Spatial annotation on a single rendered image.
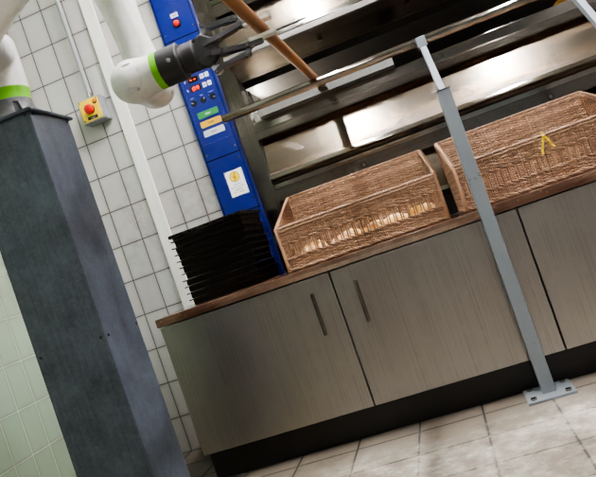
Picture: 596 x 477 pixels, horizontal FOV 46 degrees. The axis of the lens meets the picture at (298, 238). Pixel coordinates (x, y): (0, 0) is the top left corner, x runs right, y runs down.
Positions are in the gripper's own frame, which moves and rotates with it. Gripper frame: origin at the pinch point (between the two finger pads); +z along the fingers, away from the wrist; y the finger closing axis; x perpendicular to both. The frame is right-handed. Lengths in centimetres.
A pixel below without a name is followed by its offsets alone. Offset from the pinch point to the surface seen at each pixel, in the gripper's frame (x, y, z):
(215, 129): -104, -3, -47
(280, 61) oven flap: -107, -20, -14
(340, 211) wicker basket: -58, 46, -4
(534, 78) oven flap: -104, 22, 73
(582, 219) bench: -53, 72, 64
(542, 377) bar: -48, 111, 38
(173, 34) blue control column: -104, -45, -51
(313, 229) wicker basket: -58, 48, -14
